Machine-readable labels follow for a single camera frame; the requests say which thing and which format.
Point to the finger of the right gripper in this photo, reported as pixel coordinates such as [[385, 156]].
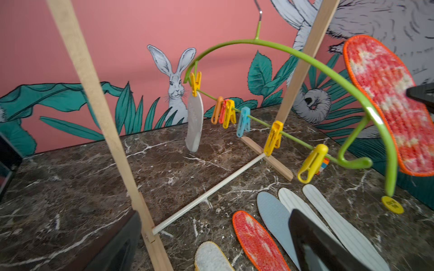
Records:
[[423, 93]]

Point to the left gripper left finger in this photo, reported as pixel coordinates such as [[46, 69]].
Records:
[[114, 250]]

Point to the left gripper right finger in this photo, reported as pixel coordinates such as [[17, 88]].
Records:
[[316, 250]]

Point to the orange-edged felt insole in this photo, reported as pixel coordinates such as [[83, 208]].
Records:
[[257, 244], [384, 79]]

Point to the grey bubbled foam insole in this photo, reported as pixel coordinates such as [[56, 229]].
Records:
[[276, 218]]

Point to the green clothes hanger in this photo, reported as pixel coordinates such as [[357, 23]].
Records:
[[339, 84]]

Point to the white embossed foam insole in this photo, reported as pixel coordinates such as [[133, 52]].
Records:
[[195, 122]]

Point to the white thin insole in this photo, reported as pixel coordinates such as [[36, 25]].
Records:
[[351, 238]]

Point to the yellow-edged felt insole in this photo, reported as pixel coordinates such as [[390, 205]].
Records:
[[209, 257]]

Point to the yellow clothespin at hanger end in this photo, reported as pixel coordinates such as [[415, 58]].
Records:
[[312, 163]]

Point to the multicoloured puzzle cube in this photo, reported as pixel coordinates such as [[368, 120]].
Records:
[[324, 164]]

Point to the light blue clothespin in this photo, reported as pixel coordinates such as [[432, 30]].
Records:
[[244, 122]]

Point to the red clothespin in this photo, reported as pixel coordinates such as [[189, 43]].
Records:
[[222, 112]]

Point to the orange clothespin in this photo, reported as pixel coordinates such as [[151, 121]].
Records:
[[217, 110]]

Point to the wooden hanger rack frame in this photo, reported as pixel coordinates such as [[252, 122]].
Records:
[[74, 41]]

